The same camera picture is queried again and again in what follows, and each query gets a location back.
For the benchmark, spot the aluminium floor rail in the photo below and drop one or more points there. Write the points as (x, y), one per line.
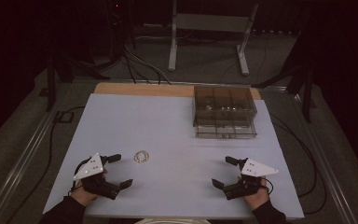
(326, 168)
(21, 161)

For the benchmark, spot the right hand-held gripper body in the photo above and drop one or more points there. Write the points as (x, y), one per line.
(254, 169)

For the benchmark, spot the person's left hand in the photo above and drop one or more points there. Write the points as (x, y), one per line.
(82, 195)

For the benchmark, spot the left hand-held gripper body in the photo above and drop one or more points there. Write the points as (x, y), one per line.
(90, 168)

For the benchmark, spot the grey metal stand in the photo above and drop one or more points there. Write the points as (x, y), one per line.
(211, 23)

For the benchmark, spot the person's right hand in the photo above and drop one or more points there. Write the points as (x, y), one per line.
(258, 199)

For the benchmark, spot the clear drawer organiser box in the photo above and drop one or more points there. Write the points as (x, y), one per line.
(225, 107)

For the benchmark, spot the black stand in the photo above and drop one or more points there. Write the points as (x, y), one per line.
(307, 93)
(51, 81)

